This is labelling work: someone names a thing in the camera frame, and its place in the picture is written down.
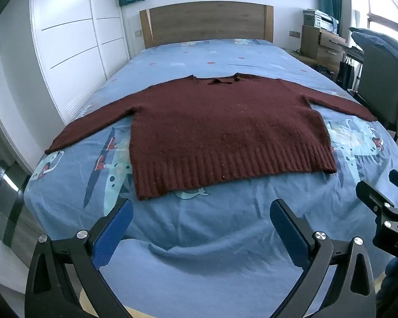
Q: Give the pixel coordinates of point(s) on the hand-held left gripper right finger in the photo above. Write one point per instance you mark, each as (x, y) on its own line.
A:
(287, 228)

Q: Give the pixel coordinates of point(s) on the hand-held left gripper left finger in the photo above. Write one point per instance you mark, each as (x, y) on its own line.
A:
(114, 228)

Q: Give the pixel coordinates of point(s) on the maroon knitted sweater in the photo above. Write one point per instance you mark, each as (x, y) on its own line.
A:
(219, 129)

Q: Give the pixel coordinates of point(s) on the person's right forearm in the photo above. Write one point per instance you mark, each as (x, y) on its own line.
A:
(396, 275)

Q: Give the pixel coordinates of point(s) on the bed with blue sheet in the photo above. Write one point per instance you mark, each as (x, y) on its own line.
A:
(219, 238)

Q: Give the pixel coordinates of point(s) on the dark grey chair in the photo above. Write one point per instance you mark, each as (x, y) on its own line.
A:
(379, 86)

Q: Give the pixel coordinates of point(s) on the black paper bag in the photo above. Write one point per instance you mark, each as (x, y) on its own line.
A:
(346, 73)

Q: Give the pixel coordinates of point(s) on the dark glossy panel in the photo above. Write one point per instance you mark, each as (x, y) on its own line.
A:
(1, 192)

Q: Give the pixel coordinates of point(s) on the dark backpack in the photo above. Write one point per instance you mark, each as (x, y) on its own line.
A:
(324, 72)

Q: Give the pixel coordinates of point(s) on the blue quilt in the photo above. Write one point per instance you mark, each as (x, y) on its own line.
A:
(381, 38)

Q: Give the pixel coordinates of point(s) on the wooden drawer cabinet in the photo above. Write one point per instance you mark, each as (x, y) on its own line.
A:
(321, 48)

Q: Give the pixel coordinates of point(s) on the white printer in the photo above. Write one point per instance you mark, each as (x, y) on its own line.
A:
(318, 21)

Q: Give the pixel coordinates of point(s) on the white wardrobe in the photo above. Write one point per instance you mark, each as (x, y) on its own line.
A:
(73, 49)

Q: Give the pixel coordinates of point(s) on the wooden headboard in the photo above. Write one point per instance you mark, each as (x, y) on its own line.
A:
(205, 23)

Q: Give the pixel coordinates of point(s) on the wall socket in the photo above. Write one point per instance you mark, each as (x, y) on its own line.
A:
(138, 33)
(294, 33)

